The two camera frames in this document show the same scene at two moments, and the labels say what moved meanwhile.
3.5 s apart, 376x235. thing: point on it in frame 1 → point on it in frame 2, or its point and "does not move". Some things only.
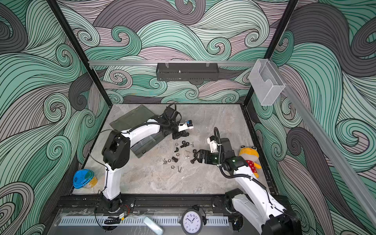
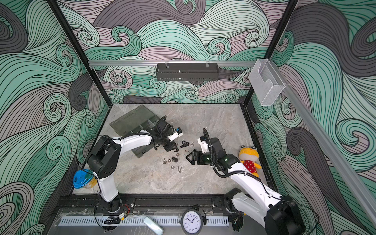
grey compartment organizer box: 140,114 does not move
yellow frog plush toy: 251,154 does not move
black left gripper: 182,134 → 171,147
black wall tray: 187,72 does not move
